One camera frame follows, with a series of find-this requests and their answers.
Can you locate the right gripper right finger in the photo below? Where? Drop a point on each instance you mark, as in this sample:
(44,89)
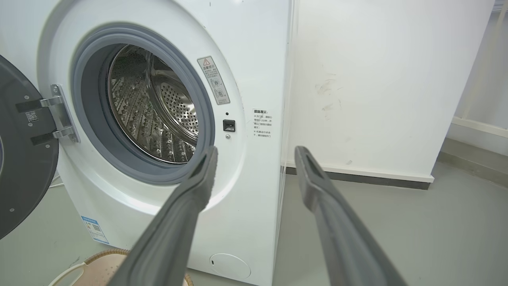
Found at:
(337,238)

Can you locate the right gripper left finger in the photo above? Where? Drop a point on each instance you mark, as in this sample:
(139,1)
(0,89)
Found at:
(174,230)

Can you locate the cream perforated laundry basket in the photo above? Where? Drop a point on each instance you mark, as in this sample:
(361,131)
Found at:
(99,270)

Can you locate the stainless steel washing machine drum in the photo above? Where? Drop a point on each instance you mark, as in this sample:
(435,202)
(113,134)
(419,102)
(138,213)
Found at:
(139,111)

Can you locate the round black washer door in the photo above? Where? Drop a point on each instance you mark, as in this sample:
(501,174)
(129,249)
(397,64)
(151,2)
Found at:
(24,167)

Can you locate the white and black baseboard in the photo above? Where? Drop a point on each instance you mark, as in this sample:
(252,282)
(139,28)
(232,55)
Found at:
(357,176)

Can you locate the round white filter cover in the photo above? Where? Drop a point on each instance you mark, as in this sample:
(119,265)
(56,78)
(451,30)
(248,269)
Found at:
(230,266)

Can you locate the blue energy label sticker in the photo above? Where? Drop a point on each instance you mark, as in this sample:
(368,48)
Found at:
(94,229)

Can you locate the black door latch socket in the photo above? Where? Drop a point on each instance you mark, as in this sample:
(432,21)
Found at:
(229,125)

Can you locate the grey rubber door gasket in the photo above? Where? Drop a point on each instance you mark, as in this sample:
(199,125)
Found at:
(93,131)

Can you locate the printed text notice sticker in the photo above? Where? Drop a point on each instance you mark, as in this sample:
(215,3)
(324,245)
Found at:
(262,123)

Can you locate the grey warning sticker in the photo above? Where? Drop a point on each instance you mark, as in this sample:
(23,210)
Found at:
(213,80)

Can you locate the silver door hinge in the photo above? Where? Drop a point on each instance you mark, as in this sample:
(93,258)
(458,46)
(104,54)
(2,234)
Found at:
(63,115)

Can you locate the QR code door sticker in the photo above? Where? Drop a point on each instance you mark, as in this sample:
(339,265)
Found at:
(32,116)

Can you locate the white front-load washing machine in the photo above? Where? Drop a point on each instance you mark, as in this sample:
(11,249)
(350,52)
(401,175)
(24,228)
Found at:
(246,51)

